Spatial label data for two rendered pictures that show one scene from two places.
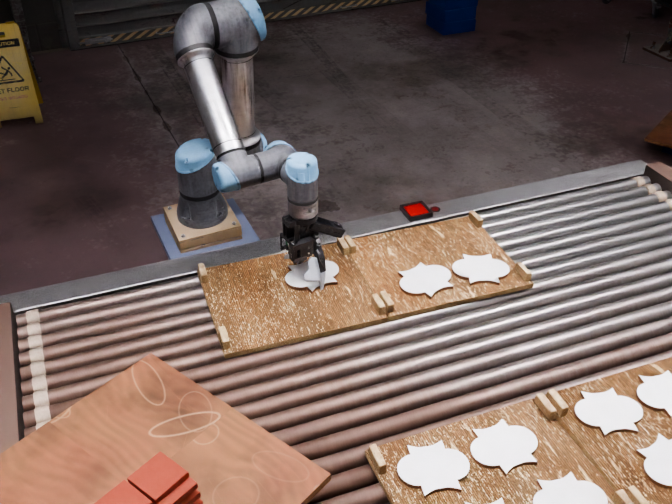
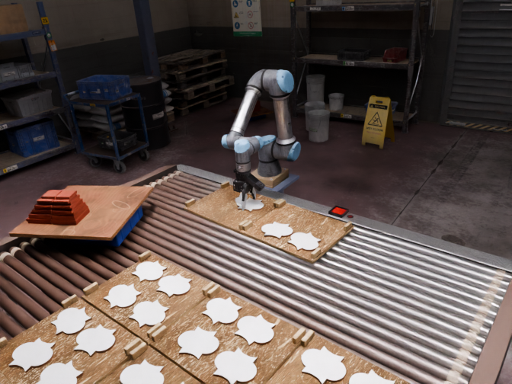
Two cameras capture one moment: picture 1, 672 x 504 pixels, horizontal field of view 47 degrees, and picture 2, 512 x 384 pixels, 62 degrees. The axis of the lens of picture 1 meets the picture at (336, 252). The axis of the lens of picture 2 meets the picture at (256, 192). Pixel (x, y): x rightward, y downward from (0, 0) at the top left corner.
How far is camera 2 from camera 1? 1.85 m
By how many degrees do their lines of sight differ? 52
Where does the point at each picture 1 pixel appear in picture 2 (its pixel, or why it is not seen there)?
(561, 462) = (175, 305)
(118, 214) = (356, 195)
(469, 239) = (329, 231)
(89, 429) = (109, 192)
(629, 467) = (186, 328)
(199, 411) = (128, 204)
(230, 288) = (223, 193)
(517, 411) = (202, 283)
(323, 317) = (224, 217)
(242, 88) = (277, 113)
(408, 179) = not seen: outside the picture
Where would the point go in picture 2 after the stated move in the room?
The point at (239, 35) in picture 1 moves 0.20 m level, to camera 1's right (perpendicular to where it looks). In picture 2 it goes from (271, 86) to (292, 93)
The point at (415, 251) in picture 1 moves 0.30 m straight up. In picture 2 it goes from (299, 221) to (298, 164)
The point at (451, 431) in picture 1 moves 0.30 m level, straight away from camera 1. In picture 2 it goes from (176, 270) to (244, 254)
